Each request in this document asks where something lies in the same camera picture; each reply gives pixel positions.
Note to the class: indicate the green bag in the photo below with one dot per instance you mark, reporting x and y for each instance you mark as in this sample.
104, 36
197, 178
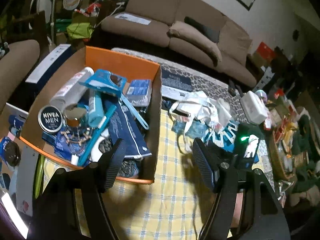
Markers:
81, 31

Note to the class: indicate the black remote control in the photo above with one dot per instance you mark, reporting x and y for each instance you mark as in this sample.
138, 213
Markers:
231, 88

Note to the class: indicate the yellow checkered cloth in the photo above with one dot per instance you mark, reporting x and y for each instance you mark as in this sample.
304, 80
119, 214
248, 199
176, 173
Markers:
175, 206

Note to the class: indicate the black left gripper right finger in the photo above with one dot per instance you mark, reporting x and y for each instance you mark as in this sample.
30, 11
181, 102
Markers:
206, 163

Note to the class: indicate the navy blue package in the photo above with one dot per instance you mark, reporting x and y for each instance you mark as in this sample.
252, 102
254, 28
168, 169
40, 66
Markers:
123, 126

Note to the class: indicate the brown sofa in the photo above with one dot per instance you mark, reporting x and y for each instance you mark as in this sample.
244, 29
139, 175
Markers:
234, 41

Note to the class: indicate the light blue tube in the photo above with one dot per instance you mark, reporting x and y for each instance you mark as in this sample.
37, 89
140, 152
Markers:
95, 111

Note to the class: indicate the black sofa cushion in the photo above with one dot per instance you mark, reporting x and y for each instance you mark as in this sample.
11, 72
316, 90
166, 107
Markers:
208, 32

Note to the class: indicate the pastel round container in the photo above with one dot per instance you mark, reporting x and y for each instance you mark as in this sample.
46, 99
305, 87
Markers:
261, 94

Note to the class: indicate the tan sofa cushion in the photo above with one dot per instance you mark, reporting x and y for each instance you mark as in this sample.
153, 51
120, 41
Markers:
189, 42

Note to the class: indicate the navy white booklet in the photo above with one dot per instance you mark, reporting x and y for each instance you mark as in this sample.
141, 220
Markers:
174, 86

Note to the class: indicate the blue snack packet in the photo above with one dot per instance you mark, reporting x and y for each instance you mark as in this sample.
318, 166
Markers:
106, 82

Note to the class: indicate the wicker basket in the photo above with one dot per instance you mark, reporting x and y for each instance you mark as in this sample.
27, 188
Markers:
277, 159

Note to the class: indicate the orange cardboard box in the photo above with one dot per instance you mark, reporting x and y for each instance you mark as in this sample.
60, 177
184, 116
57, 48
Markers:
125, 65

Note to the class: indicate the crumpled white plastic bag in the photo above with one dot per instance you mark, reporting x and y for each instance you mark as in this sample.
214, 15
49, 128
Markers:
197, 106

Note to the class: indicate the white spray can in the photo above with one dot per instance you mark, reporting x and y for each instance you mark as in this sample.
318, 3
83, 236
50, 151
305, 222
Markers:
72, 91

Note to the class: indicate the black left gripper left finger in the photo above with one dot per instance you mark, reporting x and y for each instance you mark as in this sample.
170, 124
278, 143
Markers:
109, 164

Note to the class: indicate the blue toothbrush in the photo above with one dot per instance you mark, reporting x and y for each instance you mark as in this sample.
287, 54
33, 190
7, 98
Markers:
96, 134

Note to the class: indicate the round white clock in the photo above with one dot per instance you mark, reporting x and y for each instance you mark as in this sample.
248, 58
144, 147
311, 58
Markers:
70, 4

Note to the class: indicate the Nivea Men tin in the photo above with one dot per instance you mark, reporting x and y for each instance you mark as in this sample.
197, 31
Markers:
50, 119

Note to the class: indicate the white paper on sofa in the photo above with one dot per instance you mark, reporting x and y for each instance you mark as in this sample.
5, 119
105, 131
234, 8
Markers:
132, 18

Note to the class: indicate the white tissue box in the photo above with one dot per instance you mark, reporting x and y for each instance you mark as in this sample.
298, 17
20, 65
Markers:
254, 108

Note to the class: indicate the grey giraffe pattern tablecloth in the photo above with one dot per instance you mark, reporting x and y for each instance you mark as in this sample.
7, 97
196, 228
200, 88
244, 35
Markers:
215, 89

